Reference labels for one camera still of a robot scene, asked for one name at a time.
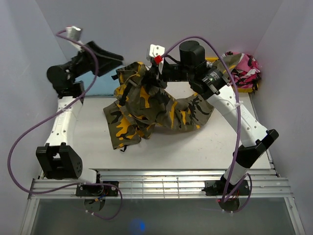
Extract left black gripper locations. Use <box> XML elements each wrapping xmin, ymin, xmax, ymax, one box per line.
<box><xmin>65</xmin><ymin>41</ymin><xmax>124</xmax><ymax>80</ymax></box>

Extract aluminium mounting rail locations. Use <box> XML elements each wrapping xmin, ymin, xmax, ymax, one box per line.
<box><xmin>29</xmin><ymin>169</ymin><xmax>293</xmax><ymax>199</ymax></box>

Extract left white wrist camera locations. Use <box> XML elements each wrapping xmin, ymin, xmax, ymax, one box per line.
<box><xmin>66</xmin><ymin>26</ymin><xmax>83</xmax><ymax>41</ymax></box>

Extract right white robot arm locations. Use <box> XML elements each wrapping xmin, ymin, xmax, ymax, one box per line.
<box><xmin>147</xmin><ymin>40</ymin><xmax>279</xmax><ymax>195</ymax></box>

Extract folded light blue cloth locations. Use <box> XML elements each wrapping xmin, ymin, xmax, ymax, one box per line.
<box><xmin>76</xmin><ymin>65</ymin><xmax>124</xmax><ymax>96</ymax></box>

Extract yellow plastic tray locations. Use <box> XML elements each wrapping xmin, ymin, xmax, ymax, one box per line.
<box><xmin>205</xmin><ymin>56</ymin><xmax>257</xmax><ymax>94</ymax></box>

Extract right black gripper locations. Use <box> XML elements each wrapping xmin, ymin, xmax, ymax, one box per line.
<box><xmin>139</xmin><ymin>60</ymin><xmax>193</xmax><ymax>89</ymax></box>

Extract pink camouflage trousers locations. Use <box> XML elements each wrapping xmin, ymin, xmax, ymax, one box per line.
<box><xmin>224</xmin><ymin>51</ymin><xmax>262</xmax><ymax>92</ymax></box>

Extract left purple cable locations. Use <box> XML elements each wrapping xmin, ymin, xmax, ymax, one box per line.
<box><xmin>7</xmin><ymin>28</ymin><xmax>123</xmax><ymax>220</ymax></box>

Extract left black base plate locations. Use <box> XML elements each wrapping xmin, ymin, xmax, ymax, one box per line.
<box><xmin>75</xmin><ymin>186</ymin><xmax>118</xmax><ymax>197</ymax></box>

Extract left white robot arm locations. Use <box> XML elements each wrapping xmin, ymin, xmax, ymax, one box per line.
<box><xmin>36</xmin><ymin>49</ymin><xmax>104</xmax><ymax>196</ymax></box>

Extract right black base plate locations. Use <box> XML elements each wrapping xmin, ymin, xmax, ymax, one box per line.
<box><xmin>202</xmin><ymin>180</ymin><xmax>249</xmax><ymax>196</ymax></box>

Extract yellow camouflage trousers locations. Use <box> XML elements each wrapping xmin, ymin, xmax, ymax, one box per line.
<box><xmin>103</xmin><ymin>62</ymin><xmax>214</xmax><ymax>150</ymax></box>

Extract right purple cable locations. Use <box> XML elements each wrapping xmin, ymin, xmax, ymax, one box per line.
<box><xmin>162</xmin><ymin>36</ymin><xmax>252</xmax><ymax>213</ymax></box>

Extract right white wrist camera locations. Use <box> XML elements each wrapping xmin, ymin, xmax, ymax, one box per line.
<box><xmin>147</xmin><ymin>44</ymin><xmax>165</xmax><ymax>74</ymax></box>

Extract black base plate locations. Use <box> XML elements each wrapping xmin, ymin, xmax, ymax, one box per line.
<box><xmin>202</xmin><ymin>180</ymin><xmax>249</xmax><ymax>196</ymax></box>
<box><xmin>75</xmin><ymin>186</ymin><xmax>118</xmax><ymax>197</ymax></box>

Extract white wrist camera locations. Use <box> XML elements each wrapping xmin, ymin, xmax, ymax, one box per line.
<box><xmin>147</xmin><ymin>44</ymin><xmax>165</xmax><ymax>74</ymax></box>
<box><xmin>66</xmin><ymin>26</ymin><xmax>83</xmax><ymax>41</ymax></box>

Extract purple cable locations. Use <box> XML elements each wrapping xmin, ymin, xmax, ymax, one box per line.
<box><xmin>162</xmin><ymin>36</ymin><xmax>252</xmax><ymax>213</ymax></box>
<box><xmin>7</xmin><ymin>28</ymin><xmax>123</xmax><ymax>220</ymax></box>

